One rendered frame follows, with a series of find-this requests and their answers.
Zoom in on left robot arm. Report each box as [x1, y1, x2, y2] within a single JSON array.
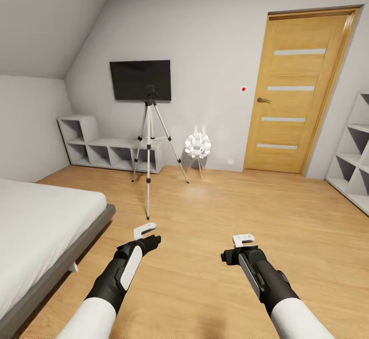
[[56, 222, 161, 339]]

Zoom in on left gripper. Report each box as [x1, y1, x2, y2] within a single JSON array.
[[136, 235, 161, 257]]

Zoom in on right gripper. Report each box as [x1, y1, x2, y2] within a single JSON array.
[[221, 248, 241, 266]]

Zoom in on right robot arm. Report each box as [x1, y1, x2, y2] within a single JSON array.
[[221, 234, 335, 339]]

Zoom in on camera tripod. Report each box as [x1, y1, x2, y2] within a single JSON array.
[[132, 83, 181, 220]]

